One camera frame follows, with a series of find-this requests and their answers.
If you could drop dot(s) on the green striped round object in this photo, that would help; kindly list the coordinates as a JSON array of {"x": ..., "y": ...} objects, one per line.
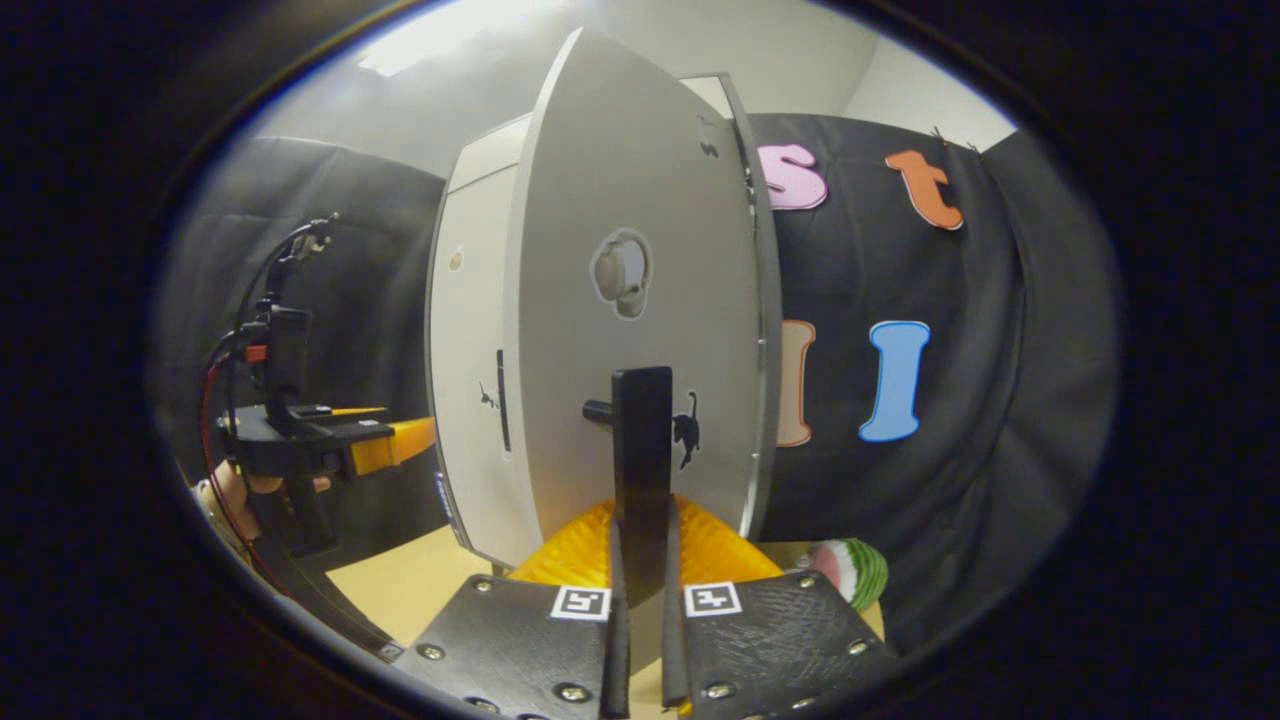
[{"x": 860, "y": 570}]

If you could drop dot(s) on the grey cabinet door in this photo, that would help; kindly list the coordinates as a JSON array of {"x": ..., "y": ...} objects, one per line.
[
  {"x": 465, "y": 330},
  {"x": 600, "y": 180}
]

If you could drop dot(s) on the small black clip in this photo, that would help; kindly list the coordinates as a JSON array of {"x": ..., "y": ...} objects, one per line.
[{"x": 945, "y": 137}]

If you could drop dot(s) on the grey cabinet drawer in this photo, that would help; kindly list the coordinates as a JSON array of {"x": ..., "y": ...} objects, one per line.
[{"x": 485, "y": 155}]

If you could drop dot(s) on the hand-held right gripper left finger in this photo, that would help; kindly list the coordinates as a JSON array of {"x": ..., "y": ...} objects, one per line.
[{"x": 617, "y": 660}]

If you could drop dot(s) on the black backdrop cloth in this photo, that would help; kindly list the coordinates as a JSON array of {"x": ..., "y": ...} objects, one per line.
[{"x": 1000, "y": 400}]

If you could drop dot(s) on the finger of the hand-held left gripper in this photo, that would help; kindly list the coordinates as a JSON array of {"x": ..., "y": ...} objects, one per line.
[
  {"x": 350, "y": 410},
  {"x": 380, "y": 452}
]

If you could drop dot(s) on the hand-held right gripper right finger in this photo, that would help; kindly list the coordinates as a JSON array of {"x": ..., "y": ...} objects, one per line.
[{"x": 673, "y": 650}]

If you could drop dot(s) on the grey double-door shoe cabinet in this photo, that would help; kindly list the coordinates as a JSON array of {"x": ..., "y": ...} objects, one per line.
[{"x": 705, "y": 92}]

